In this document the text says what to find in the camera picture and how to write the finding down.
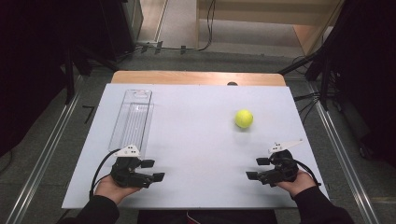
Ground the person's dark clothing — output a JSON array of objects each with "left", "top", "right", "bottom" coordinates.
[{"left": 136, "top": 209, "right": 278, "bottom": 224}]

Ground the light wooden furniture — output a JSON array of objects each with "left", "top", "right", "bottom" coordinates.
[{"left": 195, "top": 0, "right": 346, "bottom": 57}]

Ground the wooden table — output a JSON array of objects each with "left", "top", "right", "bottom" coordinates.
[{"left": 110, "top": 70, "right": 287, "bottom": 88}]

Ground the clear plastic container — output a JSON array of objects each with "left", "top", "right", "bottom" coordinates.
[{"left": 107, "top": 89, "right": 155, "bottom": 159}]

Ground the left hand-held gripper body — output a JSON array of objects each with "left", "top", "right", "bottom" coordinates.
[{"left": 110, "top": 144, "right": 155, "bottom": 189}]

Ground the black curtain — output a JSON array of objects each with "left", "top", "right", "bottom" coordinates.
[
  {"left": 0, "top": 0, "right": 104, "bottom": 158},
  {"left": 323, "top": 0, "right": 396, "bottom": 169}
]

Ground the black metal stand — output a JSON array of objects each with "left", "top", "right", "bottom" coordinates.
[
  {"left": 277, "top": 46, "right": 332, "bottom": 111},
  {"left": 64, "top": 43, "right": 120, "bottom": 105}
]

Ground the aluminium floor rail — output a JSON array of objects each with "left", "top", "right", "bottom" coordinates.
[
  {"left": 306, "top": 82, "right": 381, "bottom": 224},
  {"left": 5, "top": 74, "right": 83, "bottom": 224}
]

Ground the person's left hand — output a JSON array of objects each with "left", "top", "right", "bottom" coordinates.
[{"left": 93, "top": 174, "right": 141, "bottom": 205}]

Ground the yellow tennis ball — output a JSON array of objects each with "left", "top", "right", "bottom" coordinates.
[{"left": 233, "top": 108, "right": 254, "bottom": 130}]

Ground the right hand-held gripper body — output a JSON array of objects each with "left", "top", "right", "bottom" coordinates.
[{"left": 256, "top": 139, "right": 304, "bottom": 188}]

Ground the white board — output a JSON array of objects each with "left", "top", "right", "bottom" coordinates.
[{"left": 61, "top": 82, "right": 332, "bottom": 210}]

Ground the dark cabinet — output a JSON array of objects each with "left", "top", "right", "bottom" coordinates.
[{"left": 99, "top": 0, "right": 145, "bottom": 62}]

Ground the bundle of black cables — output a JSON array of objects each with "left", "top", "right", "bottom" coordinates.
[{"left": 293, "top": 90, "right": 323, "bottom": 124}]

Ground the person's right hand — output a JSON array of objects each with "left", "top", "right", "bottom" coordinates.
[{"left": 275, "top": 169, "right": 318, "bottom": 199}]

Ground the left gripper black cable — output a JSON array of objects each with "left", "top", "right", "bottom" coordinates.
[{"left": 89, "top": 148, "right": 121, "bottom": 201}]

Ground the black hanging cable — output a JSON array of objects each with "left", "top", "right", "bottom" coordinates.
[{"left": 162, "top": 0, "right": 218, "bottom": 52}]

